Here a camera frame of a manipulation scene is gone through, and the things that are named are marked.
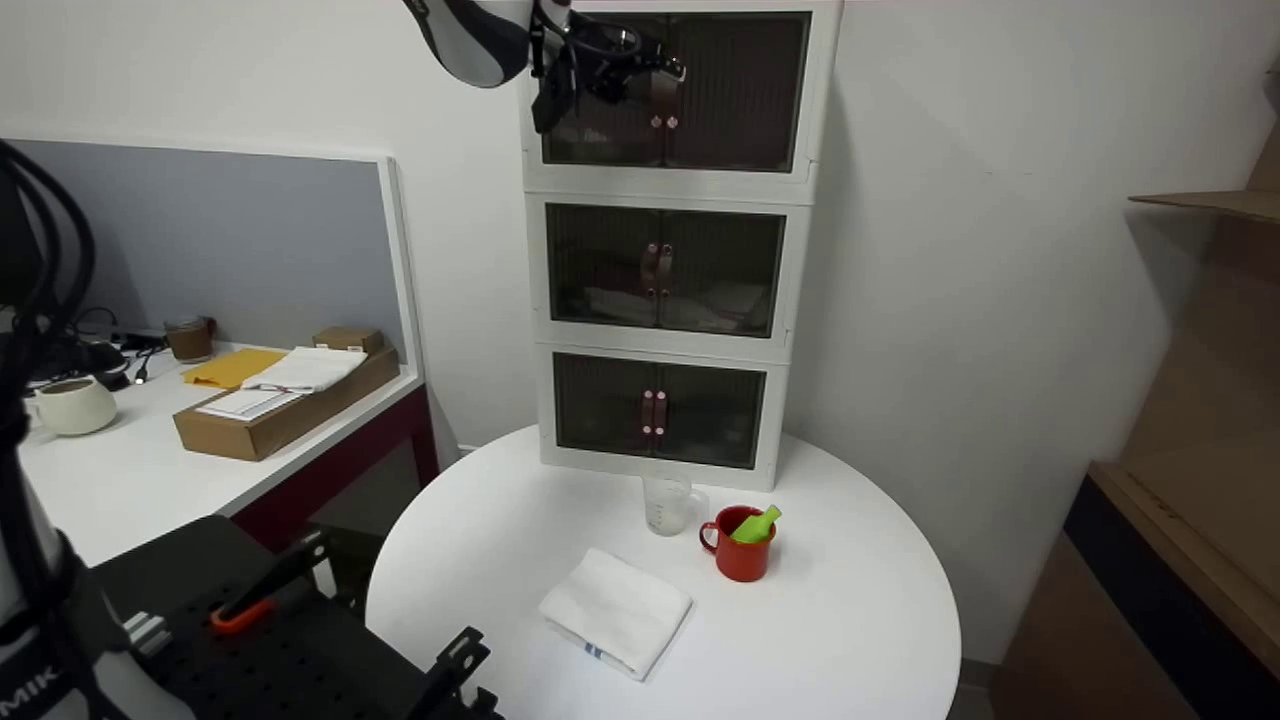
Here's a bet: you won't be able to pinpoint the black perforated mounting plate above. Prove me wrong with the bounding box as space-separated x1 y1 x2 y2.
93 514 511 720

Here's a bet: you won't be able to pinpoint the white framed grey partition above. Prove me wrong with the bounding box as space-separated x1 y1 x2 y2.
0 131 426 390

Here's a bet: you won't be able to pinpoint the white stacked plastic cabinet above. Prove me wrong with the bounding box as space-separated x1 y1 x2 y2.
511 0 847 490

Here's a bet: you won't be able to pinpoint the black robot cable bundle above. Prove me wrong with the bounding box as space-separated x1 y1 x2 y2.
0 134 100 403

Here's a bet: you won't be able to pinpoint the cardboard box with black band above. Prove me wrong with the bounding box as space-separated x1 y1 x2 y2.
994 458 1280 720

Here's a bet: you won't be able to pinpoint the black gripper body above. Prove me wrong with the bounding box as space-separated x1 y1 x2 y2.
530 6 630 134

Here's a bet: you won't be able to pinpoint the red mug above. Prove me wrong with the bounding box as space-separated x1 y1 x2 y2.
696 500 780 588

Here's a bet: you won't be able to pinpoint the clear plastic cup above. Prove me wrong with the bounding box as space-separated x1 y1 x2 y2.
640 470 696 541

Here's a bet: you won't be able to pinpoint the yellow envelope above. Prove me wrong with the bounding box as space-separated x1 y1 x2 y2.
179 344 290 390

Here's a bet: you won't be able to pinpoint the small brown block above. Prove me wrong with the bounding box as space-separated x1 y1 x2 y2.
164 313 221 364

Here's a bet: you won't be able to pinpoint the dark translucent cabinet door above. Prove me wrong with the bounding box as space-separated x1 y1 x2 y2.
648 356 771 470
544 204 659 330
659 13 812 177
653 209 789 341
553 352 657 464
536 13 667 171

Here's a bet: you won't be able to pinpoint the flat cardboard tray box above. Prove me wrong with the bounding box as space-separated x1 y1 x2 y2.
170 341 405 464

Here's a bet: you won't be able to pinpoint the white folded cloth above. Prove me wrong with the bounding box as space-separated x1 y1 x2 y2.
536 543 696 683

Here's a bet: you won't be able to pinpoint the round white table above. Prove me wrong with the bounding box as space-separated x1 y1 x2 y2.
358 421 965 720

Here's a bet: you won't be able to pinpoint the white bowl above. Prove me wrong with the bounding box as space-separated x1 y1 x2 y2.
25 370 122 438

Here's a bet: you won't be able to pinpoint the white paper sheets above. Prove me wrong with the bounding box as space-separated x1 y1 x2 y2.
194 344 371 423

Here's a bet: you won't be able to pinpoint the cardboard box with open flap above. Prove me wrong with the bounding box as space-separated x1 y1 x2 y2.
1125 124 1280 270

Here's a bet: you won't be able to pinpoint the green item in mug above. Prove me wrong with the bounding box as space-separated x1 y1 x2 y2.
729 500 789 549

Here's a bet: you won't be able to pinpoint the white desk with red front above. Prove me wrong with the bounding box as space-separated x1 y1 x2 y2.
16 346 439 571

